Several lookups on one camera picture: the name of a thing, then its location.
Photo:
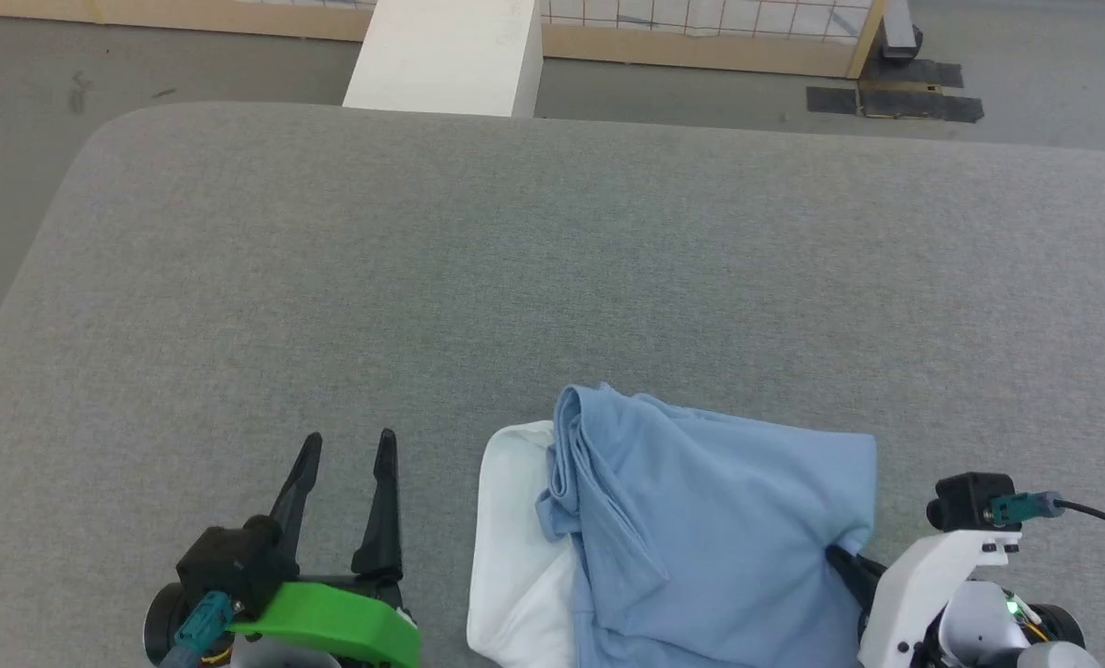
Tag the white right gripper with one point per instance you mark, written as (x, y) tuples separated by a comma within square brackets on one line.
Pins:
[(923, 594)]

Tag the white rectangular box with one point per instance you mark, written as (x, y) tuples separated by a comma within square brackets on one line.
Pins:
[(450, 56)]

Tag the black floor tape patches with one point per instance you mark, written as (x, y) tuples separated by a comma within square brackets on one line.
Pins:
[(895, 93)]

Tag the light blue and white shirt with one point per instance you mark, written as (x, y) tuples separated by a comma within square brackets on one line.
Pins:
[(700, 529)]

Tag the grey partition foot with caster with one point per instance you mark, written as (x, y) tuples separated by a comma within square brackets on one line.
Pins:
[(900, 32)]

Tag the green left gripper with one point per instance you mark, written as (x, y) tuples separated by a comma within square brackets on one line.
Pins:
[(339, 626)]

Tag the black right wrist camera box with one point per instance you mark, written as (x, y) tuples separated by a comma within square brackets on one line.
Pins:
[(970, 501)]

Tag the lemon print wooden partition screen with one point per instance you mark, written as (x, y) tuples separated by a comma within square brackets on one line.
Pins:
[(700, 37)]

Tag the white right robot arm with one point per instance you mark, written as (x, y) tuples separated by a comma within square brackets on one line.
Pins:
[(997, 631)]

